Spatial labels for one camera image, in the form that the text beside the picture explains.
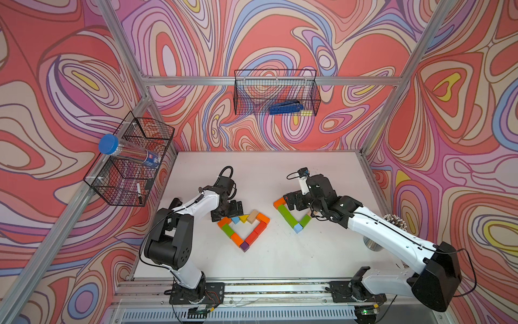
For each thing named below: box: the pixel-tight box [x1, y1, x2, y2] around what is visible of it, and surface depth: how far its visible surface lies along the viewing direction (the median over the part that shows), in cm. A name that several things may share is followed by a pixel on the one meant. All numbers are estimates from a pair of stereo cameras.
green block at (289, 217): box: [280, 209, 299, 229], surface depth 95 cm
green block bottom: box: [221, 223, 236, 239], surface depth 90 cm
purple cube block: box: [240, 240, 250, 253], surface depth 85 cm
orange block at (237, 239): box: [230, 232, 244, 248], surface depth 87 cm
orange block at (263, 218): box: [255, 212, 271, 225], surface depth 94 cm
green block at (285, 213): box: [277, 203, 295, 223], surface depth 95 cm
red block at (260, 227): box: [253, 220, 268, 235], surface depth 91 cm
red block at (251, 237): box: [244, 229, 259, 246], surface depth 88 cm
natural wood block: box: [246, 209, 259, 225], surface depth 93 cm
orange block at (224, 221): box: [217, 216, 232, 229], surface depth 91 cm
